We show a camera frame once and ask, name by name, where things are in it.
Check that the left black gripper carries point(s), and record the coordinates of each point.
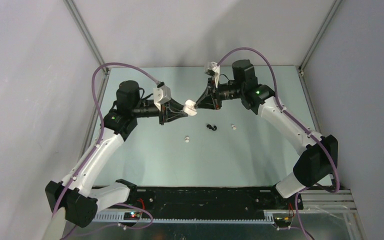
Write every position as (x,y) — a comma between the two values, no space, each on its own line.
(166,111)

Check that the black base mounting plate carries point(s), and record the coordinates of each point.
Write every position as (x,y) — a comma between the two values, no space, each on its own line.
(191,203)

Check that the aluminium frame post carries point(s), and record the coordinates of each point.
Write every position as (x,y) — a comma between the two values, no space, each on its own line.
(84,30)
(320,33)

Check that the right aluminium frame post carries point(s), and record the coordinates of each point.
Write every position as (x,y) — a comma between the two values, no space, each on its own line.
(320,33)

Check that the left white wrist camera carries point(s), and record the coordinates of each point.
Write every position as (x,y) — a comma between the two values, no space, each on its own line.
(161,95)

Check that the left aluminium frame post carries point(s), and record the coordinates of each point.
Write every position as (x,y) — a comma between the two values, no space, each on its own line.
(84,30)

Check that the controller board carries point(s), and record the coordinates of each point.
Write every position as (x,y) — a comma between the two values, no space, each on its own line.
(282,222)
(132,216)

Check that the black earbud pair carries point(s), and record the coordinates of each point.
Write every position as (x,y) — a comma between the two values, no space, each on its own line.
(211,127)

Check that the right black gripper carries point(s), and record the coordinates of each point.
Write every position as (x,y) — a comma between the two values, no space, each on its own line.
(206,101)

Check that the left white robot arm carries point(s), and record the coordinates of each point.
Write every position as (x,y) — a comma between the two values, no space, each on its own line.
(75,193)

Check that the left controller board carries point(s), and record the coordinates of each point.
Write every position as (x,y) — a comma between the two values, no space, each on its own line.
(132,216)

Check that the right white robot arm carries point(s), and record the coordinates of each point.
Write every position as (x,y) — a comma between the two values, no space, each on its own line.
(318,154)

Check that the right controller board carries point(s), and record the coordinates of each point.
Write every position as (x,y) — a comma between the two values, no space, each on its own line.
(282,222)

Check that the white earbud charging case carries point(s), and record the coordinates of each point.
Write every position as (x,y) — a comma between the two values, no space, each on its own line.
(190,108)

